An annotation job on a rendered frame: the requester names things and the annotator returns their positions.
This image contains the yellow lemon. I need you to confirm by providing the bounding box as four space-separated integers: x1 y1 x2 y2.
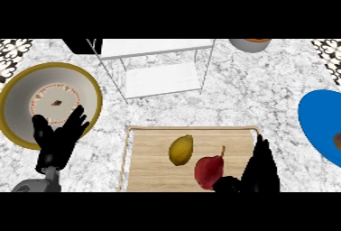
168 134 195 167

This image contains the white tiered wire shelf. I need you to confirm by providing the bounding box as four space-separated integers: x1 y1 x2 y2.
87 39 217 103

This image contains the white bowl with yellow rim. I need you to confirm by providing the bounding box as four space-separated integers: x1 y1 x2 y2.
0 61 103 151

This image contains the black box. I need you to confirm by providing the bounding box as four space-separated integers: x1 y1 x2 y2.
62 39 103 56

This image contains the brown item on blue plate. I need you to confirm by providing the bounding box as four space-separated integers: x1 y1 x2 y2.
332 132 341 152

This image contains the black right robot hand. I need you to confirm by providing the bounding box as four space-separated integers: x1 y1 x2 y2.
211 134 282 193

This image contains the red pear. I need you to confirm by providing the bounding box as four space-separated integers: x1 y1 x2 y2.
193 145 226 190

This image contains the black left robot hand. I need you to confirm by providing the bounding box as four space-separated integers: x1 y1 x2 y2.
31 104 90 175

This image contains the black and white patterned tile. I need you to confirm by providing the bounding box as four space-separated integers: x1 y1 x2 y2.
0 39 34 85
310 39 341 86

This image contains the grey bowl with orange content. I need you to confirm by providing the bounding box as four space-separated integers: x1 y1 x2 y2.
227 39 273 54

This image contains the wooden tray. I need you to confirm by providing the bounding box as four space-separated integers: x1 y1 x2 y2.
117 125 261 193

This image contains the blue plate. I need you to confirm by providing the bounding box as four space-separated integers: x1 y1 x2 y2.
297 88 341 169

